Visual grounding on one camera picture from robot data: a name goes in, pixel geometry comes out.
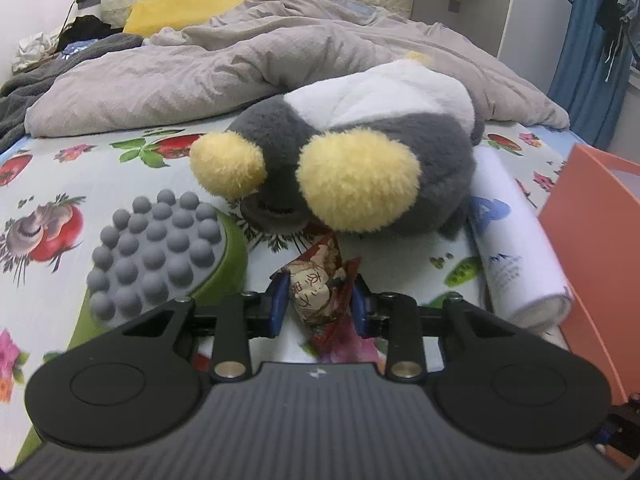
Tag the white spray can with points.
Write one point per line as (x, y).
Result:
(526, 284)

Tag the brown snack packet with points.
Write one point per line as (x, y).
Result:
(320, 284)

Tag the grey quilt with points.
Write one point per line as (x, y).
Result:
(261, 48)

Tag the floral plastic mat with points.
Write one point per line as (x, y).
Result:
(58, 195)

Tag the dark grey blanket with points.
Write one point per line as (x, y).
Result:
(23, 90)

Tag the grey penguin plush toy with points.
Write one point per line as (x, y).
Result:
(390, 148)

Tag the grey wardrobe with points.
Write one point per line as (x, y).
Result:
(526, 35)

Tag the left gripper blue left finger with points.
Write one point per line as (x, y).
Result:
(278, 293)

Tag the black clothes pile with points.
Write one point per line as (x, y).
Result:
(83, 28)

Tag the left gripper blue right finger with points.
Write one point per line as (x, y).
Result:
(365, 313)

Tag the hanging clothes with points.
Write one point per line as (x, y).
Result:
(619, 19)

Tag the orange cardboard box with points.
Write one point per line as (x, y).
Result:
(592, 220)

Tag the yellow pillow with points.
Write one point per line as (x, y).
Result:
(147, 17)

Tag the green massage hammer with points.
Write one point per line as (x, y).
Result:
(150, 269)

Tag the blue curtain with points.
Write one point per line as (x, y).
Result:
(591, 78)

